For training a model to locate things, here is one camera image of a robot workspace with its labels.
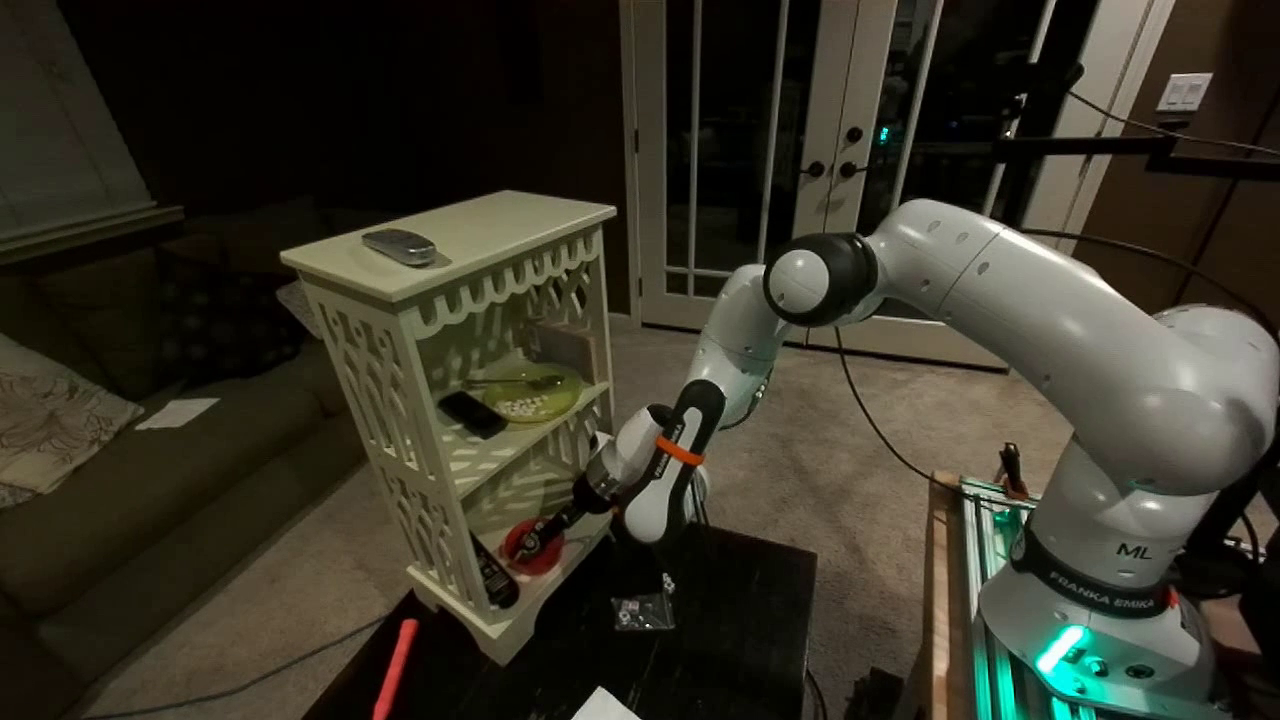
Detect green plate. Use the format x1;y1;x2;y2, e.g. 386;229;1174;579
471;358;593;422

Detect robot mounting stand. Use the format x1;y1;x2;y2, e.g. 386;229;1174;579
923;468;1280;720

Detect white paper napkin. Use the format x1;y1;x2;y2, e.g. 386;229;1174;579
568;686;644;720

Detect white french doors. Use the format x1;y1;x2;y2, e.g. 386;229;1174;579
614;0;970;341

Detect light patterned cushion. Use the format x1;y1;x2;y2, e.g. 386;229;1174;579
0;330;147;512

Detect red marker on table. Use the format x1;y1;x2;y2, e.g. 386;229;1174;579
369;612;423;720

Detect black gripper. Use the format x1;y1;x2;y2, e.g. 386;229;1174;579
522;457;632;561

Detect red bowl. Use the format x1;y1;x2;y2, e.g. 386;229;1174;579
494;517;583;579

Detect white lattice shelf unit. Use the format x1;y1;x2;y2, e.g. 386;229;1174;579
275;189;623;667

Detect grey remote control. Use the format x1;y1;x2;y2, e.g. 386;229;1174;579
355;224;442;272

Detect crumpled clear plastic wrapper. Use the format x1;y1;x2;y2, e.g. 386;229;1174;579
607;587;679;642

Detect white paper sheet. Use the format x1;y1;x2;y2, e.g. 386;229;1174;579
133;394;225;437

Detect black phone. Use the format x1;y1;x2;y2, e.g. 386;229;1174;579
433;389;513;443

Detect dark cushion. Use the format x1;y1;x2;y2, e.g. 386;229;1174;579
136;244;314;394

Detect grey fabric sofa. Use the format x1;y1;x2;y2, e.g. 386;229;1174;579
0;214;373;718

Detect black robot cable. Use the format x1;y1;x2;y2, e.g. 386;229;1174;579
828;322;953;488

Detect black camera stand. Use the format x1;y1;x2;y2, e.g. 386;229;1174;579
917;0;1280;233

